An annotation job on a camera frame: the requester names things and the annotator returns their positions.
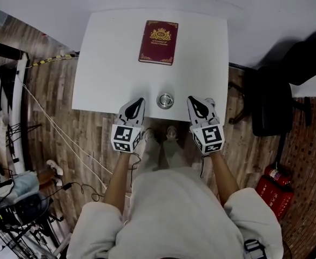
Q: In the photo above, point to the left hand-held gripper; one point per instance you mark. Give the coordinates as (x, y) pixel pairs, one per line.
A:
(122, 136)

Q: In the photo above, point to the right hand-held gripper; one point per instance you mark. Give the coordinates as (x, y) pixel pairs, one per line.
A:
(210, 136)

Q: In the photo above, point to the person's left forearm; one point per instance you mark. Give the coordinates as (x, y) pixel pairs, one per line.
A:
(118, 179)

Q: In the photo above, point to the person's right forearm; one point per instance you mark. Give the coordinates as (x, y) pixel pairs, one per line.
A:
(224, 177)

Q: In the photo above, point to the person's left shoe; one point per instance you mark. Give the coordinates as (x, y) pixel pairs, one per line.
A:
(148, 134)

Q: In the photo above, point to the person's shoe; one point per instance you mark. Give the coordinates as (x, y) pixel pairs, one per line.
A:
(148, 134)
(171, 132)

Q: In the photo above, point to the person's right shoe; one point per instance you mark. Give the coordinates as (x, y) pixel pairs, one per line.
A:
(171, 132)

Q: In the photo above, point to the person's beige trousers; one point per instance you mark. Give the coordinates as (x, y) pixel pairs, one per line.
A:
(157, 155)

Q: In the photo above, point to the black office chair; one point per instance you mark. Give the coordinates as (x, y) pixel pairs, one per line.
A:
(274, 104)

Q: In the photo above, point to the dark red hardcover book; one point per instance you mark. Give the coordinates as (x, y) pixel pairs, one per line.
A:
(159, 42)

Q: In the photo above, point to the red fire extinguisher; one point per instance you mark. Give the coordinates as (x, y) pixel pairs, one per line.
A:
(278, 173)

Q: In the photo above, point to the person's white sweatshirt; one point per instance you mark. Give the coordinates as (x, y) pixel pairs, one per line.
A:
(174, 214)

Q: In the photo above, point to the red fire extinguisher box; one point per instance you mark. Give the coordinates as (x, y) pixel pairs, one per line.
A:
(275, 198)

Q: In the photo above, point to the blue grey cloth bag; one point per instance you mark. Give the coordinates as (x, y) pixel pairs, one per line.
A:
(25, 183)

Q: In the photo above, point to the black bag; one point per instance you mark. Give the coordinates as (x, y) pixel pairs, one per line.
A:
(30, 208)

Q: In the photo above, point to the black tripod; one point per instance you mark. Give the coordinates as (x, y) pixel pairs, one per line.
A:
(20, 239)

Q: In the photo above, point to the white curved frame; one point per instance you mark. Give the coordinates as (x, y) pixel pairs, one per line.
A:
(18, 112)

